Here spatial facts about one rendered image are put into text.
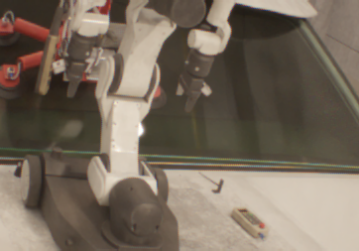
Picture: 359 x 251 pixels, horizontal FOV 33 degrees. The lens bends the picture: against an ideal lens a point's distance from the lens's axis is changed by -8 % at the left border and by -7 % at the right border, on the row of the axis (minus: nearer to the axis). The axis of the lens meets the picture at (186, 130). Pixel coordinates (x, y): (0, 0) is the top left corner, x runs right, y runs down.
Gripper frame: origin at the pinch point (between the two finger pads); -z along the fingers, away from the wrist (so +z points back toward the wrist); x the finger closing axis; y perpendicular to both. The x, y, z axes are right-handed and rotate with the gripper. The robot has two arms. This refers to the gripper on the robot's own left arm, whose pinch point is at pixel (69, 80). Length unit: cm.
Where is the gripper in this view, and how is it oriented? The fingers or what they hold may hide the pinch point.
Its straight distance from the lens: 222.3
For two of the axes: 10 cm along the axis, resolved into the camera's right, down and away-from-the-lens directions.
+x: -3.0, -5.9, 7.5
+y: -9.0, -1.0, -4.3
